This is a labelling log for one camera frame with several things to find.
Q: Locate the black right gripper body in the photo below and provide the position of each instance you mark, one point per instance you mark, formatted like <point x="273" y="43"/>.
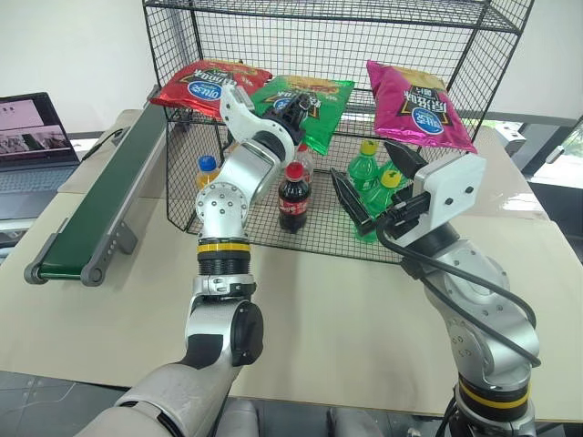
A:
<point x="407" y="211"/>

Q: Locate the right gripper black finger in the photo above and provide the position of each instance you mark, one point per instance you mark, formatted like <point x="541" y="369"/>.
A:
<point x="403" y="160"/>
<point x="351" y="202"/>

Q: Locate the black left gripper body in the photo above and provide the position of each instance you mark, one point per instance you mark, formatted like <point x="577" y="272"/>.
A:
<point x="291" y="124"/>

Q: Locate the green chip bag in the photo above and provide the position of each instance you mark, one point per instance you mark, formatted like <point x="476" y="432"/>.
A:
<point x="328" y="114"/>

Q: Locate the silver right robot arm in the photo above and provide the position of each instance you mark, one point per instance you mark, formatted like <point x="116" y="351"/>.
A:
<point x="483" y="318"/>

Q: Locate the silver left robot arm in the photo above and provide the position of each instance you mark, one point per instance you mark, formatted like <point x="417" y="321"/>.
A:
<point x="246" y="173"/>

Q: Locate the green belt grey conveyor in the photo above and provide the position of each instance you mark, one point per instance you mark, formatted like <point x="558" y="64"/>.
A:
<point x="100" y="196"/>

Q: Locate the green soda bottle yellow cap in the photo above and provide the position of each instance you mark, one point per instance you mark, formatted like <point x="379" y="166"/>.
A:
<point x="378" y="196"/>
<point x="362" y="170"/>

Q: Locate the magenta chip bag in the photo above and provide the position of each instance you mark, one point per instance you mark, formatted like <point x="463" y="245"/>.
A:
<point x="410" y="114"/>

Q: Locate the red chip bag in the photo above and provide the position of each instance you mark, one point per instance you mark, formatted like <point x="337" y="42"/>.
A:
<point x="196" y="86"/>

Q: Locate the orange drink bottle blue cap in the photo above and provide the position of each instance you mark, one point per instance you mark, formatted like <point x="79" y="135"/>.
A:
<point x="207" y="176"/>

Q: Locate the dark background furniture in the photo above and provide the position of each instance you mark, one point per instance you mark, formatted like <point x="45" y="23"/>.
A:
<point x="546" y="141"/>

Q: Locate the grey rounded shape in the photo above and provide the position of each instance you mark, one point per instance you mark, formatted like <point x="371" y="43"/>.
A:
<point x="243" y="419"/>

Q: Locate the open dark laptop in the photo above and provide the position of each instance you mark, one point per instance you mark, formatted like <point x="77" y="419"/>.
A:
<point x="32" y="132"/>

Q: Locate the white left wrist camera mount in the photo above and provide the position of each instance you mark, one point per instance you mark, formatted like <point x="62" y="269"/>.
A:
<point x="237" y="114"/>

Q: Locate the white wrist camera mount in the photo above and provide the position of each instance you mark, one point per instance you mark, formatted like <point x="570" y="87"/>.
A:
<point x="455" y="182"/>
<point x="237" y="114"/>

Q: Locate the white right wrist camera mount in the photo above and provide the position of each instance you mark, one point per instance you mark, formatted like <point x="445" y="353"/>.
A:
<point x="455" y="182"/>

